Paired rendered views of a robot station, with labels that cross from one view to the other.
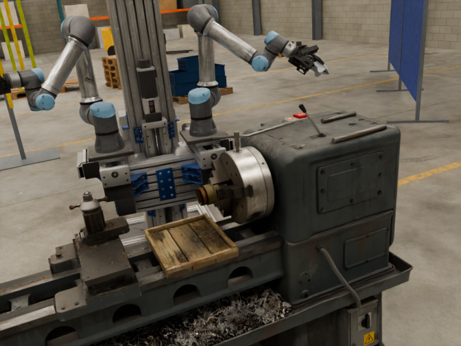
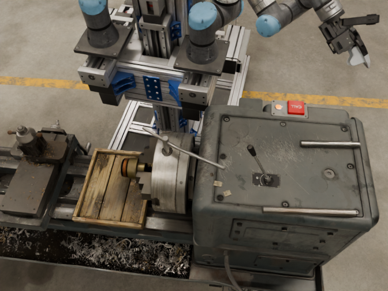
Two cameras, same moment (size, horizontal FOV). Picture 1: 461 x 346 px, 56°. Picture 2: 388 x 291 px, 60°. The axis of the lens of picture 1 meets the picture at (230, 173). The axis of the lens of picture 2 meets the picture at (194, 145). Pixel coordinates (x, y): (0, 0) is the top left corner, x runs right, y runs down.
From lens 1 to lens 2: 136 cm
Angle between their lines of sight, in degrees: 42
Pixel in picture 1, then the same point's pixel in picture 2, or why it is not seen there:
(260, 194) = (167, 207)
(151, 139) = (149, 37)
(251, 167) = (165, 182)
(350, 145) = (284, 220)
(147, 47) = not seen: outside the picture
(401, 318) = (328, 271)
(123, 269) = (29, 212)
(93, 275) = (7, 205)
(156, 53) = not seen: outside the picture
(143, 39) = not seen: outside the picture
